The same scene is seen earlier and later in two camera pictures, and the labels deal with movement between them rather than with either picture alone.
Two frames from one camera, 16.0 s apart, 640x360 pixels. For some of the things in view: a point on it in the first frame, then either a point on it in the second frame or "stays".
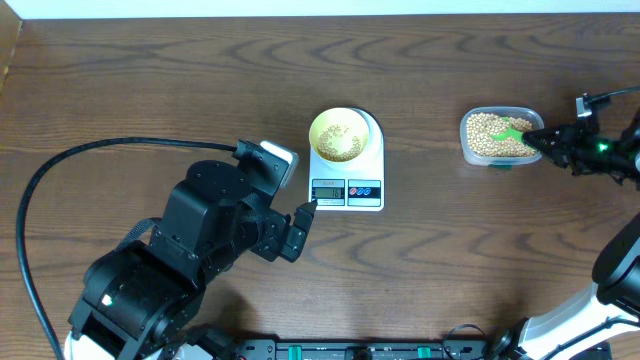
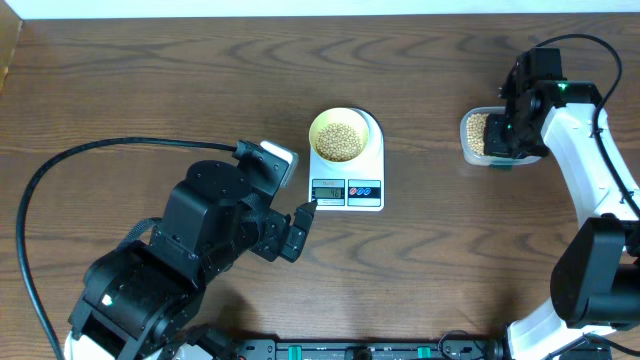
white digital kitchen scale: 355,185 stays
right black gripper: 564,150 to 492,142
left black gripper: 267,240 stays
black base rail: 360,349 stays
